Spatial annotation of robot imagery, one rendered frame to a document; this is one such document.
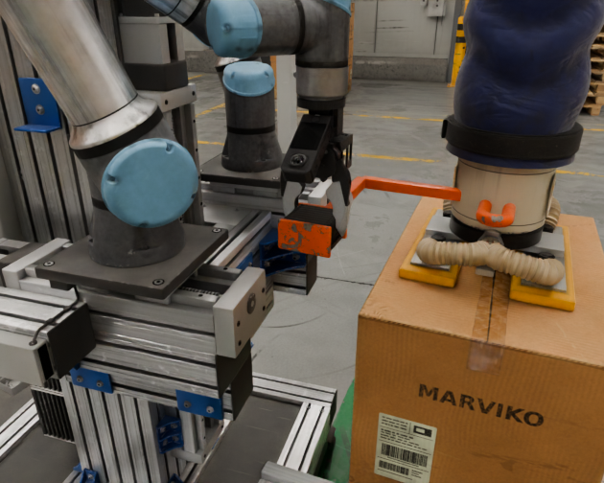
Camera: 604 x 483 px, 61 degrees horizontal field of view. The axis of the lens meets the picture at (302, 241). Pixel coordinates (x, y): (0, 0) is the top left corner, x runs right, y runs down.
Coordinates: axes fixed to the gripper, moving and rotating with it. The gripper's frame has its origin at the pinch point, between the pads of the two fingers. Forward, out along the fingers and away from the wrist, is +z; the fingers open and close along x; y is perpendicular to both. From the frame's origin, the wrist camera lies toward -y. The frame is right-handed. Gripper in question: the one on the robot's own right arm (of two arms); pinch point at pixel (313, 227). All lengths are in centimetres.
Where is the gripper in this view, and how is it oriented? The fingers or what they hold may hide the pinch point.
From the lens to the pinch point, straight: 82.2
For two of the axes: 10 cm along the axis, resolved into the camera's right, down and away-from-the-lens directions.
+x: -9.2, -1.7, 3.5
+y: 3.9, -3.9, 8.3
